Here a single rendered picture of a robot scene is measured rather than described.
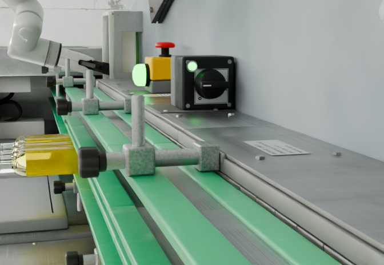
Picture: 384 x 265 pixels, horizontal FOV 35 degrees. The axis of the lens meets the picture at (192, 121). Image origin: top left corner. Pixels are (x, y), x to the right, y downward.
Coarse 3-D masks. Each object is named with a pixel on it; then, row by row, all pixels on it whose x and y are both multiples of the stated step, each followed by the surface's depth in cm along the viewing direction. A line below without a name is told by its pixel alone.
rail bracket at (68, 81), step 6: (66, 60) 156; (66, 66) 156; (66, 72) 156; (48, 78) 155; (54, 78) 156; (66, 78) 156; (72, 78) 156; (78, 78) 157; (84, 78) 158; (48, 84) 155; (54, 84) 155; (60, 84) 156; (66, 84) 156; (72, 84) 156; (78, 84) 157; (84, 84) 158; (66, 96) 157
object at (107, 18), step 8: (104, 16) 171; (112, 16) 162; (104, 24) 176; (112, 24) 161; (104, 32) 176; (112, 32) 161; (104, 40) 177; (112, 40) 161; (104, 48) 177; (112, 48) 162; (104, 56) 177; (112, 56) 162; (112, 64) 162; (112, 72) 162
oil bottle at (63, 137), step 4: (36, 136) 143; (40, 136) 143; (44, 136) 143; (48, 136) 143; (52, 136) 143; (56, 136) 142; (60, 136) 142; (64, 136) 142; (68, 136) 142; (16, 140) 140; (20, 140) 138; (24, 140) 138; (28, 140) 138; (32, 140) 138; (36, 140) 138; (40, 140) 138; (44, 140) 139; (48, 140) 139; (52, 140) 139; (56, 140) 139; (60, 140) 140; (16, 144) 138
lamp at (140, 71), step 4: (140, 64) 118; (144, 64) 118; (148, 64) 118; (136, 68) 117; (140, 68) 116; (144, 68) 117; (148, 68) 117; (136, 72) 116; (140, 72) 116; (144, 72) 116; (148, 72) 116; (136, 76) 116; (140, 76) 116; (144, 76) 116; (148, 76) 116; (136, 80) 117; (140, 80) 116; (144, 80) 117; (148, 80) 117; (136, 84) 118; (140, 84) 117; (144, 84) 117; (148, 84) 117
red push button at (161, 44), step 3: (159, 42) 118; (162, 42) 117; (165, 42) 117; (168, 42) 117; (171, 42) 118; (156, 45) 118; (159, 45) 117; (162, 45) 117; (165, 45) 117; (168, 45) 117; (171, 45) 117; (174, 45) 118; (162, 48) 118; (165, 48) 118; (168, 48) 118; (162, 51) 118; (165, 51) 118; (168, 51) 118; (162, 54) 118; (165, 54) 118; (168, 54) 118
